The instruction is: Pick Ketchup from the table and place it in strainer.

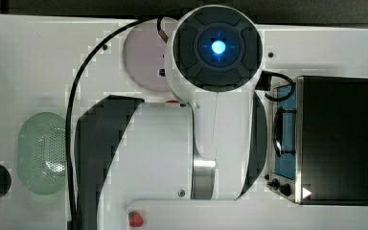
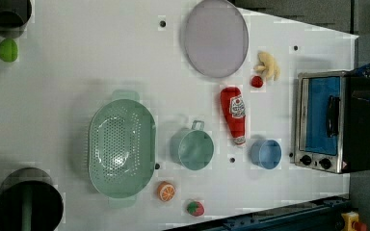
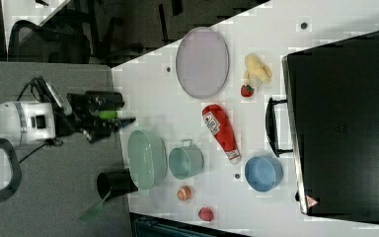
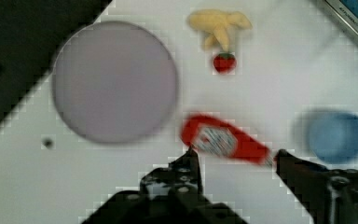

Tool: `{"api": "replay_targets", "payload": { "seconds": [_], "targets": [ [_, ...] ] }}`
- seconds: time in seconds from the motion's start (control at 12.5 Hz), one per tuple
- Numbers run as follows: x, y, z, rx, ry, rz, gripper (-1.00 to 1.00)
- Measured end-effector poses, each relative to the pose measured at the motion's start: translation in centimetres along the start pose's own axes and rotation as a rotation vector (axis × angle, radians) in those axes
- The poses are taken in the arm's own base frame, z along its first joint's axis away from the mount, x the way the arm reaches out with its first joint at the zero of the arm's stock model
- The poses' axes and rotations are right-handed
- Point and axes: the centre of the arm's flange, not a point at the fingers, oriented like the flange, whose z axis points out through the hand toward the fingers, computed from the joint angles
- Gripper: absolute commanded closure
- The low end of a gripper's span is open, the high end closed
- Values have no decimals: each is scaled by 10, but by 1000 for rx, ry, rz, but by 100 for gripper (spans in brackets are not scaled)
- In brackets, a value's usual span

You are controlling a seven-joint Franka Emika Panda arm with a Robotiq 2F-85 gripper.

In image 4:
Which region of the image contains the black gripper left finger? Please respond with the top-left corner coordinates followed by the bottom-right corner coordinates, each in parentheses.
top-left (140, 147), bottom-right (203, 201)

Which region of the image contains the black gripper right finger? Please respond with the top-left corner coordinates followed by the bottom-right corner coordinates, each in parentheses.
top-left (274, 149), bottom-right (358, 224)

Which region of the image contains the red felt ketchup bottle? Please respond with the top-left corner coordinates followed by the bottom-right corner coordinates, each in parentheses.
top-left (180, 114), bottom-right (273, 166)

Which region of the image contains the red toy strawberry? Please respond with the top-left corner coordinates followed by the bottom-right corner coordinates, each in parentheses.
top-left (213, 53), bottom-right (237, 74)

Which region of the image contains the yellow toy banana bunch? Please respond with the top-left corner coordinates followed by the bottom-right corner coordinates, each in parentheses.
top-left (187, 9), bottom-right (253, 52)

